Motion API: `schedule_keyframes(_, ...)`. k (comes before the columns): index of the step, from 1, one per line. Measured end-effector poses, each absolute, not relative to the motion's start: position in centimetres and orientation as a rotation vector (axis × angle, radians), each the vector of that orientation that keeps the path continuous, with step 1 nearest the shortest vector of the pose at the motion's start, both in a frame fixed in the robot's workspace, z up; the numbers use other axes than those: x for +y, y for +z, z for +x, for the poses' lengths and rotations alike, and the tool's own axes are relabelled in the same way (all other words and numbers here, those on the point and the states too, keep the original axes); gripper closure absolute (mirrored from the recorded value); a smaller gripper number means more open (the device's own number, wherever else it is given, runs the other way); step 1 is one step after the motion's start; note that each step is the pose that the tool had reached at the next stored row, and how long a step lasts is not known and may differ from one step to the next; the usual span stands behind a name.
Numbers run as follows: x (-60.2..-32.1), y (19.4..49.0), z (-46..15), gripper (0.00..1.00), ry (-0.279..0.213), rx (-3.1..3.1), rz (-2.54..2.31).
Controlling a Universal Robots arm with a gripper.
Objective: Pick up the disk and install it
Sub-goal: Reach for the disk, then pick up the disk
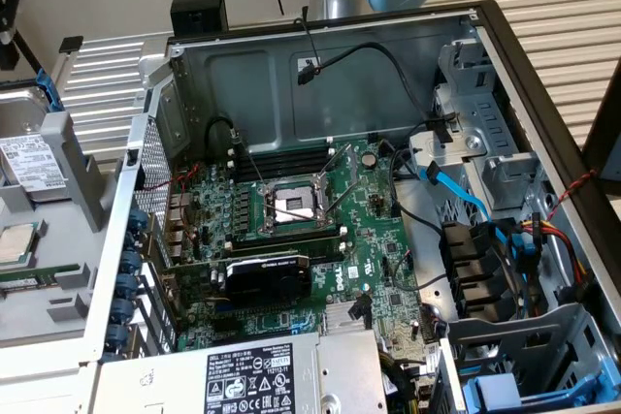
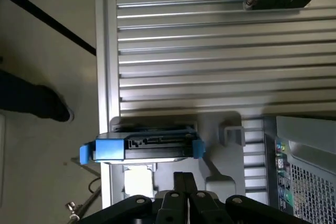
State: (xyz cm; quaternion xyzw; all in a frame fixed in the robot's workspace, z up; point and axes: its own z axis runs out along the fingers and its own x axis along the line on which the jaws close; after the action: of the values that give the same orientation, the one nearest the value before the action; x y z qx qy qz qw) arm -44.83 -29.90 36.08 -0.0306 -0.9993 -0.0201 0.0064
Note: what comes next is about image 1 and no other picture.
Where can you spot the black tripod leg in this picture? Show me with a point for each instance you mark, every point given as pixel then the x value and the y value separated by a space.
pixel 30 54

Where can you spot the small black box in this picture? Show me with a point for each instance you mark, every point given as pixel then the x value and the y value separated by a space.
pixel 199 11

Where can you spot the open metal PC case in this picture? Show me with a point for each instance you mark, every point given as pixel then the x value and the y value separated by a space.
pixel 242 94

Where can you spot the silver CPU chip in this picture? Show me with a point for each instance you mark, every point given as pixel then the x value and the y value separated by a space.
pixel 14 244

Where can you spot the blue slot retention clip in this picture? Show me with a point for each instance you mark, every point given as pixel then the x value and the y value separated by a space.
pixel 122 310
pixel 134 240
pixel 130 262
pixel 127 285
pixel 139 218
pixel 119 336

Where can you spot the grey plastic parts rack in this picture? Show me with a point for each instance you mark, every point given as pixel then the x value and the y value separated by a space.
pixel 58 259

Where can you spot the green RAM stick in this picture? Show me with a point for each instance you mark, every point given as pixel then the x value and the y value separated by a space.
pixel 39 276

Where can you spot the thin metal locking lever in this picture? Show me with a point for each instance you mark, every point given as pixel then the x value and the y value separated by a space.
pixel 335 161
pixel 250 162

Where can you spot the metal rear port block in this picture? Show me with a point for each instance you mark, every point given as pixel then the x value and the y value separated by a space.
pixel 177 234

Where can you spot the black RAM slot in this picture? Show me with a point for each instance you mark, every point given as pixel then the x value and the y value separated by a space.
pixel 291 235
pixel 281 168
pixel 281 156
pixel 320 253

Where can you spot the metal CPU socket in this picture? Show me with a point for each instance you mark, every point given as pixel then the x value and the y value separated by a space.
pixel 291 205

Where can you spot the black graphics card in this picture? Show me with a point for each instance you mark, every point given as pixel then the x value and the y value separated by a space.
pixel 271 283

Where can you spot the round coin battery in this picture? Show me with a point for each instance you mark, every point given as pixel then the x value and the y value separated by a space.
pixel 370 159

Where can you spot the green motherboard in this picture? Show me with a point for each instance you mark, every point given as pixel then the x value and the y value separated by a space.
pixel 369 220

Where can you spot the silver power supply unit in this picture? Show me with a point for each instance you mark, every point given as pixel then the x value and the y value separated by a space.
pixel 170 385

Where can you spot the silver finned heatsink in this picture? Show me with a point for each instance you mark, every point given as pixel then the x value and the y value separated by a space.
pixel 337 317

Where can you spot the silver metal drive cage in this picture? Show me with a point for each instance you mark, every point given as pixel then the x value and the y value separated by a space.
pixel 485 108

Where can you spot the dark upright panel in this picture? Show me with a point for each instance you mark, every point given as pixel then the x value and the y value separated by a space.
pixel 599 108

